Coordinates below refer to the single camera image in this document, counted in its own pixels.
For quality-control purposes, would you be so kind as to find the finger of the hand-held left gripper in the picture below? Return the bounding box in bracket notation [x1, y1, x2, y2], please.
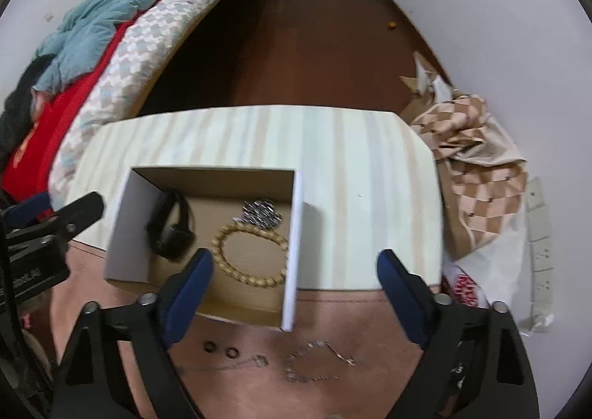
[46, 191, 105, 245]
[0, 191, 51, 229]

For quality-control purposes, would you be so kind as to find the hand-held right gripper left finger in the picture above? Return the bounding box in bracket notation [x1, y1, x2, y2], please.
[53, 249, 214, 419]

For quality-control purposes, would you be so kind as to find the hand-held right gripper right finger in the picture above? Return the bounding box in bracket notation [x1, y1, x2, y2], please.
[376, 249, 542, 419]

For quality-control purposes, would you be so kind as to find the thin silver pendant necklace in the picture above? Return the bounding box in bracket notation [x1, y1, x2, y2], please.
[176, 354, 269, 373]

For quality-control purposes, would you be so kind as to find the silver chain bracelet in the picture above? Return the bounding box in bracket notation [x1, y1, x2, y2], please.
[283, 339, 366, 383]

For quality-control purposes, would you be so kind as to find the black smart wristband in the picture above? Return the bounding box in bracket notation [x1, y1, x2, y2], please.
[145, 190, 196, 261]

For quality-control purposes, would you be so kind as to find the dark cloth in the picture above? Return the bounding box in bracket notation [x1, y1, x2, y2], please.
[0, 54, 56, 170]

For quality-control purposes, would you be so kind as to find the white red-print plastic bag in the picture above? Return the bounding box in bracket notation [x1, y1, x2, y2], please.
[441, 197, 532, 309]

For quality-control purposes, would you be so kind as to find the bed with patterned bedding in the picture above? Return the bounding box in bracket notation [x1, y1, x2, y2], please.
[2, 0, 223, 216]

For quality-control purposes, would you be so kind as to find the pink leather mat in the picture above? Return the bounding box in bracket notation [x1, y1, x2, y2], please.
[48, 241, 445, 419]

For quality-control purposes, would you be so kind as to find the striped wooden table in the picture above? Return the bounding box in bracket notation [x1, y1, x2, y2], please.
[69, 104, 445, 292]

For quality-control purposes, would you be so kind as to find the white power strip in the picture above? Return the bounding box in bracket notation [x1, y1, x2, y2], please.
[522, 176, 556, 334]

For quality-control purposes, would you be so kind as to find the teal blanket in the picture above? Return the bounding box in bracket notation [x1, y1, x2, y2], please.
[31, 0, 260, 93]

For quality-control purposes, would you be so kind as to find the beige checked cloth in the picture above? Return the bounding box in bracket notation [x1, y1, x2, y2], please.
[409, 94, 529, 235]

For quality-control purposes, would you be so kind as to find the checked bed mattress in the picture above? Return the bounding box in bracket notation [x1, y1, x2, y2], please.
[48, 0, 260, 207]

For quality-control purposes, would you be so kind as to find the gold beaded bracelet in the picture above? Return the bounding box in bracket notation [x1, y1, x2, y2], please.
[212, 221, 290, 288]

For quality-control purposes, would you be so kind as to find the silver link bracelet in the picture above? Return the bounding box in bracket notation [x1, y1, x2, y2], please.
[232, 198, 283, 229]

